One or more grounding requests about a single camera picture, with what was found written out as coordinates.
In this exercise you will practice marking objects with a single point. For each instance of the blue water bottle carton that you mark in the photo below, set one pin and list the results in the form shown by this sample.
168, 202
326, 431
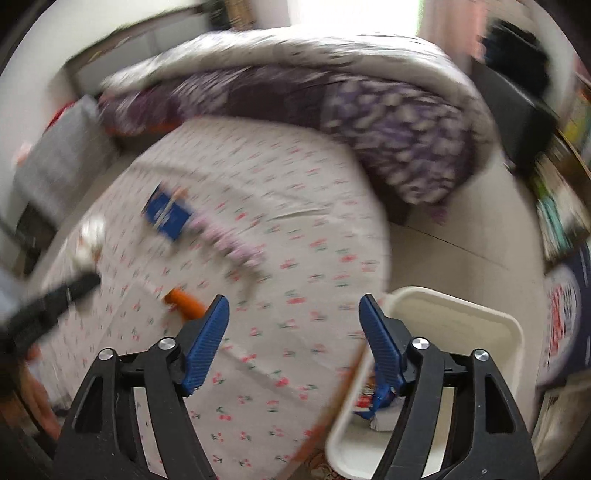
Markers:
568, 318

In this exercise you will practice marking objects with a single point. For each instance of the grey bed headboard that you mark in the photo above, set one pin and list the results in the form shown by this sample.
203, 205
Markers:
115, 50

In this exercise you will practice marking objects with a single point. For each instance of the pile of lying books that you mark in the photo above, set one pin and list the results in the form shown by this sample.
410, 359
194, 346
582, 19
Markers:
554, 217

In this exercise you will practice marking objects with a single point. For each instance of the red cloth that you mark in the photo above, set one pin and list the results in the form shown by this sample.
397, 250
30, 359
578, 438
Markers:
60, 113

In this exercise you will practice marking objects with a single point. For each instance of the blue snack packet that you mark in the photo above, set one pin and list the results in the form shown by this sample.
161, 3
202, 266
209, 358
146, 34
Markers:
168, 212

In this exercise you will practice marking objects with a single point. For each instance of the black storage bench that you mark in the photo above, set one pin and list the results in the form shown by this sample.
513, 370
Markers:
512, 120

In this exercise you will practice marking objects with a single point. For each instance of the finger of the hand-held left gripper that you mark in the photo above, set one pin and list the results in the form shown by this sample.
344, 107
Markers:
69, 290

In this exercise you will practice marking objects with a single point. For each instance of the white trash bin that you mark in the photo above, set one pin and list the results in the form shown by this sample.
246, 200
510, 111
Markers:
461, 323

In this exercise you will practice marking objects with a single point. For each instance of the cherry print tablecloth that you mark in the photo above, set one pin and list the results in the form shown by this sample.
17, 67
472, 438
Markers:
300, 277

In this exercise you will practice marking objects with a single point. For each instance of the white paper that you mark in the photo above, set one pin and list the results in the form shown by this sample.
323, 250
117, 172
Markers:
90, 237

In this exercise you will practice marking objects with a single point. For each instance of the stack of white papers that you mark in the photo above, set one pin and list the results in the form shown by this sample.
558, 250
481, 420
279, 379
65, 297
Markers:
561, 420

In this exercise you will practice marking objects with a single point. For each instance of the blue carton box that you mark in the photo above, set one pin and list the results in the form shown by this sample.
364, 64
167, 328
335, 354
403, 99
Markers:
381, 401

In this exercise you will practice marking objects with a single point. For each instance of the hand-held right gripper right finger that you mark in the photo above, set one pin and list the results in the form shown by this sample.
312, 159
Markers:
381, 344

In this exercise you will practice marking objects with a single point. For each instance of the window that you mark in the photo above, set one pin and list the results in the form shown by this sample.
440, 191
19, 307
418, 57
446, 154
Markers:
351, 16

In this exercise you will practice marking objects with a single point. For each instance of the wooden bookshelf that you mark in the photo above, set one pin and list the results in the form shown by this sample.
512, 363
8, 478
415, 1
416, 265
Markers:
568, 175

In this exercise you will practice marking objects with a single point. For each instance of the grey striped cushion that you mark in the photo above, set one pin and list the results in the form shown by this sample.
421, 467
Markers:
60, 152

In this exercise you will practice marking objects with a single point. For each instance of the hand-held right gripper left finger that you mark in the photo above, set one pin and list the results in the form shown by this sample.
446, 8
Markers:
207, 341

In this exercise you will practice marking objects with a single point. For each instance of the pile of black clothes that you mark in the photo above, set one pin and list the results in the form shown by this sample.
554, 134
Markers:
515, 55

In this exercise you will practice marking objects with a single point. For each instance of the plaid coat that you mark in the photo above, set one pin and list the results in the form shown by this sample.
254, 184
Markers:
238, 11

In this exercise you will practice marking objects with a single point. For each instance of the purple and white quilt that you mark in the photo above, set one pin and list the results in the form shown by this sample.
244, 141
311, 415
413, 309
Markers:
323, 92

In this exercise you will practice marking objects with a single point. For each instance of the person's left hand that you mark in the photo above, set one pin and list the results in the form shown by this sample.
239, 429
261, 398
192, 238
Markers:
44, 397

